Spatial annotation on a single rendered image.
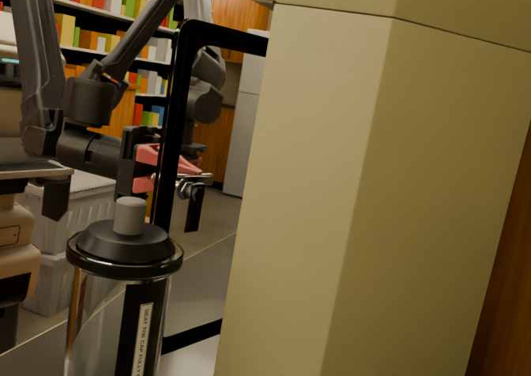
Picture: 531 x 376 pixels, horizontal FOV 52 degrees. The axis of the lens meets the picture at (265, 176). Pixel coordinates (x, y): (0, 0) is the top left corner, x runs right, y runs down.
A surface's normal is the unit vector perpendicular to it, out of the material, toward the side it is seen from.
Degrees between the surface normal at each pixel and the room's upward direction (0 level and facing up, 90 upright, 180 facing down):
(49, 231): 95
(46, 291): 95
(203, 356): 0
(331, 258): 90
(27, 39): 84
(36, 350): 0
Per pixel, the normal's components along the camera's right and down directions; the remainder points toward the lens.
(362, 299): 0.41, 0.23
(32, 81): -0.57, -0.20
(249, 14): -0.34, 0.11
